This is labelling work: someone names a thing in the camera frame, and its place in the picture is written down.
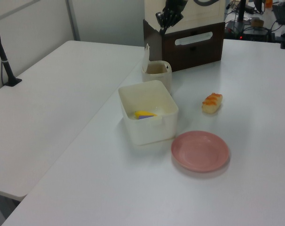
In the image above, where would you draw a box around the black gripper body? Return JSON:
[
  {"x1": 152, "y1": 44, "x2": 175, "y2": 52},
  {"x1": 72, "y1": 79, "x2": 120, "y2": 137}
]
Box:
[{"x1": 156, "y1": 0, "x2": 189, "y2": 28}]

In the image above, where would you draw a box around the small white lidded trash can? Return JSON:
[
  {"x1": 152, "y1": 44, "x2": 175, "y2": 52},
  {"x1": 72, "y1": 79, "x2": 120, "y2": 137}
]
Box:
[{"x1": 141, "y1": 43, "x2": 173, "y2": 95}]

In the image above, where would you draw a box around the black monitor stand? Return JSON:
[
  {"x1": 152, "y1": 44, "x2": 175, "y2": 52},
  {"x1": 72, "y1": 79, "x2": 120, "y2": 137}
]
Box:
[{"x1": 227, "y1": 0, "x2": 251, "y2": 29}]

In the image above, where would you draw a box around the black device with red light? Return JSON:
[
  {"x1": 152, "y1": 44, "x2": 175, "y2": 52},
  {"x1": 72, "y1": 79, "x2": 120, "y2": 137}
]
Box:
[{"x1": 238, "y1": 27, "x2": 268, "y2": 42}]

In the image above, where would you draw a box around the small cardboard box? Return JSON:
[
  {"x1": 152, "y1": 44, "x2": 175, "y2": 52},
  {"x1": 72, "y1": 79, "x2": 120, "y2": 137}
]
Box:
[{"x1": 250, "y1": 18, "x2": 265, "y2": 28}]

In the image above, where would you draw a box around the yellow toy banana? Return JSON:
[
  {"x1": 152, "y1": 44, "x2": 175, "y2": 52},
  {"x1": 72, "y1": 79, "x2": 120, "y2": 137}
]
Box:
[{"x1": 135, "y1": 111, "x2": 158, "y2": 118}]

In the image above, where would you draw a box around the toy bread with orange glaze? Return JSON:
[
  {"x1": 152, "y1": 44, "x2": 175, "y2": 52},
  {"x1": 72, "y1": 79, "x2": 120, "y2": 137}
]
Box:
[{"x1": 201, "y1": 93, "x2": 224, "y2": 114}]

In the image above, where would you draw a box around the cream plastic storage bin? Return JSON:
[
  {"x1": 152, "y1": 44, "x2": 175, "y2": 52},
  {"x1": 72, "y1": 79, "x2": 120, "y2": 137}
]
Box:
[{"x1": 118, "y1": 80, "x2": 179, "y2": 145}]

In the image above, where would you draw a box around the black keyboard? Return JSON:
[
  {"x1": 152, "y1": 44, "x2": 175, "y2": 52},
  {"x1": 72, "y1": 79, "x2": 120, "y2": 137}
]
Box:
[{"x1": 271, "y1": 4, "x2": 285, "y2": 24}]

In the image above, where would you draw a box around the pink plastic plate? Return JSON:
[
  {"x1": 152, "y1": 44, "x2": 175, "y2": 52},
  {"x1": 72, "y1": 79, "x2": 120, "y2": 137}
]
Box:
[{"x1": 171, "y1": 130, "x2": 230, "y2": 174}]

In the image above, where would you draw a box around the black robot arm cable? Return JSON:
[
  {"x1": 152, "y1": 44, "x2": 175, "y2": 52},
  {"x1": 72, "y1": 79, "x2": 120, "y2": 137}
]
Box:
[{"x1": 193, "y1": 0, "x2": 220, "y2": 7}]

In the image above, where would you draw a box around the white appliance with handle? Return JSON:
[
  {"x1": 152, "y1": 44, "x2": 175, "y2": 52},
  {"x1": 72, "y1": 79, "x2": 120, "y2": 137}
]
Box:
[{"x1": 143, "y1": 18, "x2": 225, "y2": 73}]

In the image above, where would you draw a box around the black camera stand pole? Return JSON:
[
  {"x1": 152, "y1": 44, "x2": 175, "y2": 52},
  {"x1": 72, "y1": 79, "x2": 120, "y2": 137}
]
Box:
[{"x1": 0, "y1": 17, "x2": 23, "y2": 87}]

